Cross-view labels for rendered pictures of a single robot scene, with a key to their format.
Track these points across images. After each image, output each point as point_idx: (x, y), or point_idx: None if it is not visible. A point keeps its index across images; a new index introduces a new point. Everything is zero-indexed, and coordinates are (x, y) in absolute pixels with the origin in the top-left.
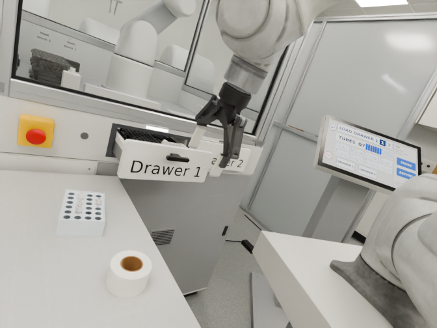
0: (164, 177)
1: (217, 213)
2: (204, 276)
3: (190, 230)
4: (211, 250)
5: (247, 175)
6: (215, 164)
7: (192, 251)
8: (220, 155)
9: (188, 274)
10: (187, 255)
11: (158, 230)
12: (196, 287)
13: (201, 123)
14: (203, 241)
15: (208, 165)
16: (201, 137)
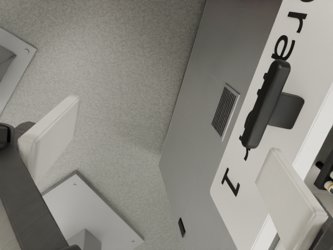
0: (257, 76)
1: (202, 228)
2: (165, 165)
3: (208, 165)
4: (177, 189)
5: None
6: (51, 113)
7: (189, 159)
8: (29, 132)
9: (176, 143)
10: (190, 149)
11: (233, 108)
12: (164, 150)
13: (320, 237)
14: (189, 183)
15: (229, 224)
16: (271, 212)
